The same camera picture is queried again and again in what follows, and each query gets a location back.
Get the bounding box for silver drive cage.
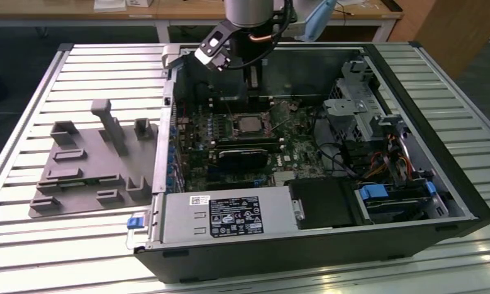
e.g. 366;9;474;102
320;60;395;143

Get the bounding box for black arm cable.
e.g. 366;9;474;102
227;0;296;70

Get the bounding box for CPU socket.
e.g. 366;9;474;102
227;111;278;138

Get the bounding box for green motherboard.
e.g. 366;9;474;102
172;99;326;194

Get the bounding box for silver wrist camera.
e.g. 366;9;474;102
192;20;232;73

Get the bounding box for green RAM stick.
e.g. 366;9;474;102
54;180;98;187

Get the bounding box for metal socket cover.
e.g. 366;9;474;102
264;102;291;122

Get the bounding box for silver chipset heatsink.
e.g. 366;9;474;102
272;170;295;185

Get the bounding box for wooden desk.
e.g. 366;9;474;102
0;0;404;43

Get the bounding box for blue case latch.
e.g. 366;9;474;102
125;214;145;230

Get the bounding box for grey power supply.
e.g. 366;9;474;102
145;186;299;251

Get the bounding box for orange yellow wire bundle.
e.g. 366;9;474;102
366;149;414;181

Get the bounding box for wooden cabinet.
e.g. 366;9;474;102
391;0;490;81

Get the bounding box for black PC case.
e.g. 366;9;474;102
131;41;490;284

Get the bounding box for grey parts rack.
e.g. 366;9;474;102
27;99;160;219

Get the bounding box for black graphics card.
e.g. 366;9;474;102
208;148;268;170

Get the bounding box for blue disk carrier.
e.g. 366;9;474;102
355;183;438;223

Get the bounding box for black drive bay cover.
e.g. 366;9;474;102
287;179;366;230

